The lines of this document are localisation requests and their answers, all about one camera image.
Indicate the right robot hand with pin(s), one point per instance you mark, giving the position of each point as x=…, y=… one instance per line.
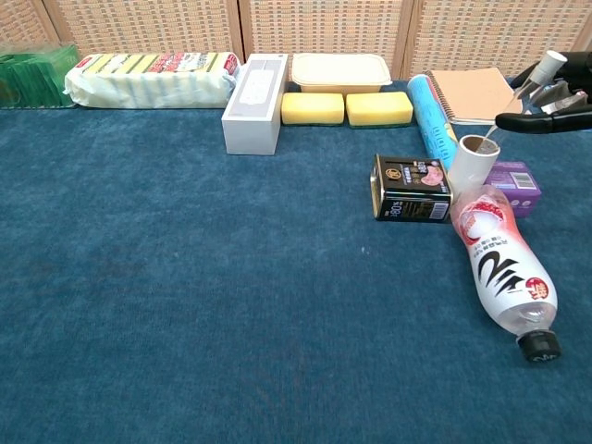
x=546, y=123

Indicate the test tube with white stopper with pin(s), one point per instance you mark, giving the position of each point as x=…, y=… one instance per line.
x=553, y=61

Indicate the purple cardboard box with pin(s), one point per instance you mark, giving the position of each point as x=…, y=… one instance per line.
x=520, y=185

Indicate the kraft spiral notebook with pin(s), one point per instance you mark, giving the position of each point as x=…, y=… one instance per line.
x=476, y=94

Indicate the white paper roll cardboard core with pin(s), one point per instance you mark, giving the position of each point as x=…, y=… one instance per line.
x=467, y=168

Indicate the blue wrap roll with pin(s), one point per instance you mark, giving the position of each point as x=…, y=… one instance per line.
x=430, y=115

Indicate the black tin can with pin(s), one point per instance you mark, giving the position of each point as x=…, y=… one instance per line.
x=411, y=203

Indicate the white pink drink bottle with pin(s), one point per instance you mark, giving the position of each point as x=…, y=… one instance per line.
x=499, y=273

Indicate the yellow sponge block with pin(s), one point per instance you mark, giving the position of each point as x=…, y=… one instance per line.
x=379, y=108
x=312, y=108

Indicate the beige lidded plastic container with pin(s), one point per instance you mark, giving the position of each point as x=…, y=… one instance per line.
x=340, y=71

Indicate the woven folding screen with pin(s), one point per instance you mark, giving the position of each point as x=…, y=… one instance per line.
x=324, y=28

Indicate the white power strip box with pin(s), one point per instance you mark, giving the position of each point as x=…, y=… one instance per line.
x=252, y=120

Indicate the blue table cloth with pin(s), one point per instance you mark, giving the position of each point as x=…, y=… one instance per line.
x=185, y=277

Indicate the yellow sponge multipack bag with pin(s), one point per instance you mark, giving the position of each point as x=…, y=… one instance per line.
x=148, y=83

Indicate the green packet stack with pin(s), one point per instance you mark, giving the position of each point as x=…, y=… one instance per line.
x=32, y=78

